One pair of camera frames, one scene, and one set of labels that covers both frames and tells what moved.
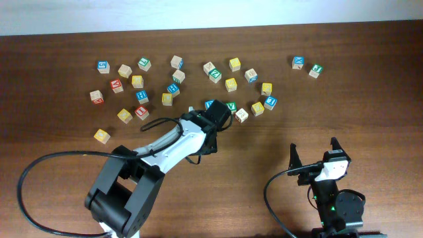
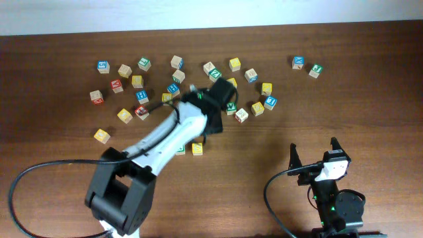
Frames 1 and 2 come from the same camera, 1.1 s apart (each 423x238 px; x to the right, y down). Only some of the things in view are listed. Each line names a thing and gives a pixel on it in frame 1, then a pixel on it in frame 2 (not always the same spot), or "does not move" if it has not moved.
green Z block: [215, 75] does not move
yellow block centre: [230, 84] does not move
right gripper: [306, 177] does not move
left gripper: [213, 149] → [220, 129]
